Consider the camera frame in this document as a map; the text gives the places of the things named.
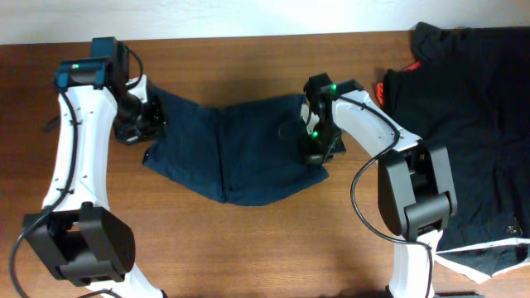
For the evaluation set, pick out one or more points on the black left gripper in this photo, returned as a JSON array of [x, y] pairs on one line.
[[146, 122]]

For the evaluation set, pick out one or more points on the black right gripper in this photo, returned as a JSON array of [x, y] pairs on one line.
[[319, 151]]

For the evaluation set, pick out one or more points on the navy blue shorts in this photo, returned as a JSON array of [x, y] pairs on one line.
[[246, 154]]

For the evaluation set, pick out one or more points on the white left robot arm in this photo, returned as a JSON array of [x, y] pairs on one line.
[[75, 235]]

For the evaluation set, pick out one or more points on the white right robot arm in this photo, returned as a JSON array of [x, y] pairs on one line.
[[416, 194]]

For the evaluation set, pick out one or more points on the black clothes pile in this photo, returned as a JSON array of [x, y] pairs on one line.
[[470, 93]]

